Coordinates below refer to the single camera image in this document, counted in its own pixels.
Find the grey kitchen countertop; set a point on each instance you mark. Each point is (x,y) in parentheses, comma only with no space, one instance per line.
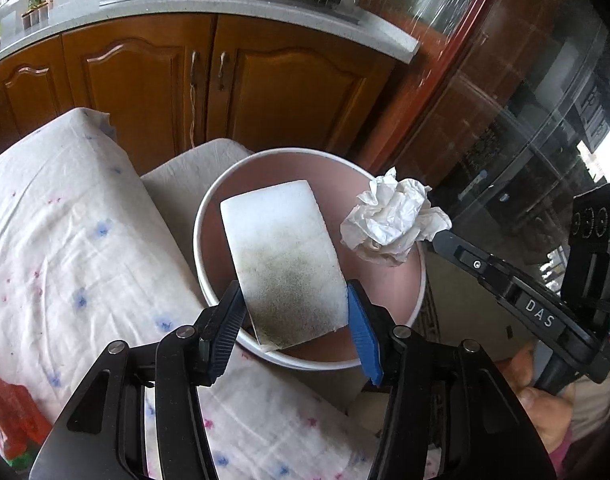
(375,30)

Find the white floral tablecloth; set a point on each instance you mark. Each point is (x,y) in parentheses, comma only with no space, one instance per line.
(60,235)

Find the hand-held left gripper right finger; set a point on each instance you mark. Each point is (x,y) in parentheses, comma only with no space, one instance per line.
(365,335)

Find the white sponge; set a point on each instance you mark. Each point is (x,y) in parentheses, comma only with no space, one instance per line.
(280,240)

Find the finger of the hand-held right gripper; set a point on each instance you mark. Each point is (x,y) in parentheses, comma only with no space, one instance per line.
(467,257)

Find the red plastic packet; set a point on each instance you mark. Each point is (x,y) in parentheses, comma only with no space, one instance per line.
(10,410)

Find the brown wooden kitchen cabinets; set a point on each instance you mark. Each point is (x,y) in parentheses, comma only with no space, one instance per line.
(285,100)

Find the white cloth-covered stool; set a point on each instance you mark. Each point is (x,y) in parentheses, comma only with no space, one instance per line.
(180,185)

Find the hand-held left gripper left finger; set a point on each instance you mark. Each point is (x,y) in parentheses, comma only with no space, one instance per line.
(223,341)

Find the pink round bin white rim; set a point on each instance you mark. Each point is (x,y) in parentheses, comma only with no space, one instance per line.
(335,175)

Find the seasoning jar set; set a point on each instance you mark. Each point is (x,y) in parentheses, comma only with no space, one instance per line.
(35,16)

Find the white tissue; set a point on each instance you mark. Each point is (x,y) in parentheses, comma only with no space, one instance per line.
(390,220)

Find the person's right hand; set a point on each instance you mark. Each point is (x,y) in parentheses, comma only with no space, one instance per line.
(540,410)

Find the glass-front wooden display cabinet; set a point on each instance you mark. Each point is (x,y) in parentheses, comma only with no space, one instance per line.
(485,85)

